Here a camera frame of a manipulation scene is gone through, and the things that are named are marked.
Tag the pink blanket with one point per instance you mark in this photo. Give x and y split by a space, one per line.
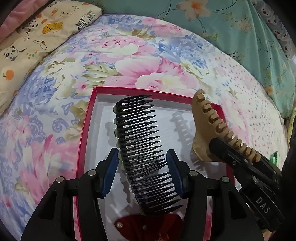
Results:
15 13

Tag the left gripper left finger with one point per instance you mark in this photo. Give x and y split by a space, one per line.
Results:
53 218

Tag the black hair comb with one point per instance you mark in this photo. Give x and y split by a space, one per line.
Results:
142 155

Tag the green braided hair band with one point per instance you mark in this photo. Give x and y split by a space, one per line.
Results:
274 158

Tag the cartoon print cream pillow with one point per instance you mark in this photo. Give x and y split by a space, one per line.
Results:
25 48

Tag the red velvet bow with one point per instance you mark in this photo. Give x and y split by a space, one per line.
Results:
141 227

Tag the floral bed quilt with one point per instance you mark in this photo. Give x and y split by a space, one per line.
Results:
41 128

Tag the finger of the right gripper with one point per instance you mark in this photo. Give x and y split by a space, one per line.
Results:
240 157

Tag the white bear print pillow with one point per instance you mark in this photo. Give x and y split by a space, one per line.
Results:
276 25

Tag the teal floral pillow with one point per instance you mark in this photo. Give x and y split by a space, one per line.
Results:
234 27

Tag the tan claw hair clip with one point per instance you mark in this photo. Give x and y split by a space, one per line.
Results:
209 125

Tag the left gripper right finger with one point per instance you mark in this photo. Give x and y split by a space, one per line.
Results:
231 217

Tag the red white shallow box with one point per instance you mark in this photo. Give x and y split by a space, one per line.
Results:
176 129

